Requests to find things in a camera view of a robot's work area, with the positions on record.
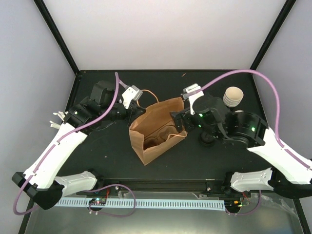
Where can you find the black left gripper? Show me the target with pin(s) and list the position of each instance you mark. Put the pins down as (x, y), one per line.
(130, 117)

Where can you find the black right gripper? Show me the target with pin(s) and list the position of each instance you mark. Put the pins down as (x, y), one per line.
(189, 125)

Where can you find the brown paper bag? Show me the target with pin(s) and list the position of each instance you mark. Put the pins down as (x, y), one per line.
(155, 117)

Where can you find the brown cardboard cup carrier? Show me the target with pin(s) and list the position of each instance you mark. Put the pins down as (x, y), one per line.
(160, 136)

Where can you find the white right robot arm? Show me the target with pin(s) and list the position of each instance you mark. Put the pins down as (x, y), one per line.
(290, 174)

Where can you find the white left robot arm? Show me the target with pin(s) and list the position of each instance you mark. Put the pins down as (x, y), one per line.
(107, 102)

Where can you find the stack of black paper cups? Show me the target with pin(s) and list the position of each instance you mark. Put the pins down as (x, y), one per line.
(233, 96)

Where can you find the white wooden stirrers in glass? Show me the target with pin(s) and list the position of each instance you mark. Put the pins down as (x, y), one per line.
(59, 117)

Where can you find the left small circuit board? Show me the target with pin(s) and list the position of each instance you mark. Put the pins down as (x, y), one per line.
(98, 201)

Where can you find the small circuit board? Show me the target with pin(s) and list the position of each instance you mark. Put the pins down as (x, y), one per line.
(236, 203)
(98, 201)

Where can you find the right small circuit board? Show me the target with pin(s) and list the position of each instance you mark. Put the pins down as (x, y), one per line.
(236, 203)

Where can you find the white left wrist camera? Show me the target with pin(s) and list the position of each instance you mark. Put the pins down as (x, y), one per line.
(132, 93)

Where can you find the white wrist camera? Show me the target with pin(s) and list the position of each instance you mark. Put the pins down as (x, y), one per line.
(132, 93)
(192, 93)

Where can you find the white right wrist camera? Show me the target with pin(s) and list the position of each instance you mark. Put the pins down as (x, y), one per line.
(192, 93)

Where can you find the black front aluminium rail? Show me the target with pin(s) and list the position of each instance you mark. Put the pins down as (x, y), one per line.
(210, 186)

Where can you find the white slotted cable duct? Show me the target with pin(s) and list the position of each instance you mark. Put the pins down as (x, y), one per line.
(129, 203)

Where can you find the black frame post left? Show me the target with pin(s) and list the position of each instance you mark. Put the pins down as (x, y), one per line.
(40, 4)

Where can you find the black frame post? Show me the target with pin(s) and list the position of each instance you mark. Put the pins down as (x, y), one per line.
(40, 4)
(280, 19)

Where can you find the black frame post right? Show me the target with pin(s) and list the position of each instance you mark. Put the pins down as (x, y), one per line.
(280, 19)

